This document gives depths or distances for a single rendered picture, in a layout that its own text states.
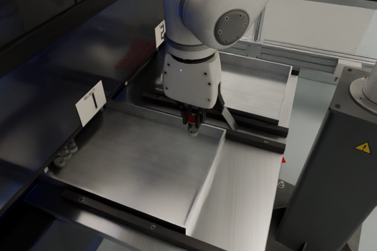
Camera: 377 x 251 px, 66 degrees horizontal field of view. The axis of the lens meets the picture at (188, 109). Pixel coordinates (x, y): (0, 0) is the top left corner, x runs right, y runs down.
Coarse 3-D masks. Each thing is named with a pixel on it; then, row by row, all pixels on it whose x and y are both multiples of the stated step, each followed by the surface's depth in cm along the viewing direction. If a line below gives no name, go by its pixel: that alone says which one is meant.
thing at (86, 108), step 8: (96, 88) 60; (88, 96) 58; (96, 96) 61; (104, 96) 64; (80, 104) 57; (88, 104) 59; (80, 112) 57; (88, 112) 60; (96, 112) 62; (88, 120) 60
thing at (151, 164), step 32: (96, 128) 74; (128, 128) 74; (160, 128) 74; (96, 160) 66; (128, 160) 66; (160, 160) 66; (192, 160) 66; (96, 192) 60; (128, 192) 60; (160, 192) 60; (192, 192) 60; (160, 224) 54
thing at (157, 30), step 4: (160, 24) 81; (164, 24) 84; (156, 28) 79; (164, 28) 84; (156, 32) 80; (160, 32) 83; (156, 36) 81; (160, 36) 83; (156, 40) 81; (160, 40) 84; (156, 44) 82
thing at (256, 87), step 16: (224, 64) 96; (240, 64) 96; (256, 64) 93; (272, 64) 91; (224, 80) 90; (240, 80) 90; (256, 80) 90; (272, 80) 90; (288, 80) 84; (224, 96) 84; (240, 96) 84; (256, 96) 84; (272, 96) 84; (240, 112) 75; (256, 112) 79; (272, 112) 79
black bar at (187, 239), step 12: (72, 192) 58; (84, 204) 56; (96, 204) 56; (108, 216) 55; (120, 216) 54; (132, 216) 54; (144, 228) 53; (156, 228) 53; (168, 228) 53; (168, 240) 52; (180, 240) 51; (192, 240) 51
